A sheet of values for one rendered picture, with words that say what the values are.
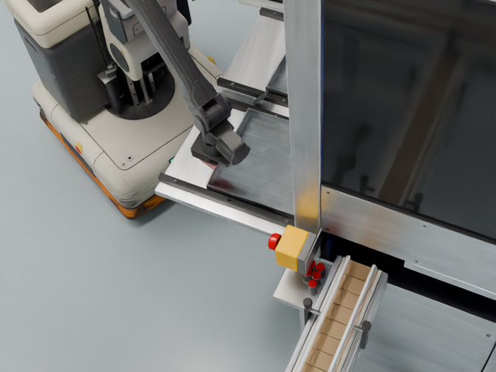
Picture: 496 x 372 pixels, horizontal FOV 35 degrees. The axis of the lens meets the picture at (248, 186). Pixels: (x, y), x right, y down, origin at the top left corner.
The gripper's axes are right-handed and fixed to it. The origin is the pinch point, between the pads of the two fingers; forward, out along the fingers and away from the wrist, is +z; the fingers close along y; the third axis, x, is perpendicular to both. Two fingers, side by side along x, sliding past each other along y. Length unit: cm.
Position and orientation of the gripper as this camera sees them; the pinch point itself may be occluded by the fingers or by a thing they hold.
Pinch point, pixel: (214, 165)
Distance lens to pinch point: 203.1
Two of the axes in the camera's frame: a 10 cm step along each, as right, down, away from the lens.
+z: -0.3, 4.8, 8.8
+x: 4.2, -7.9, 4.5
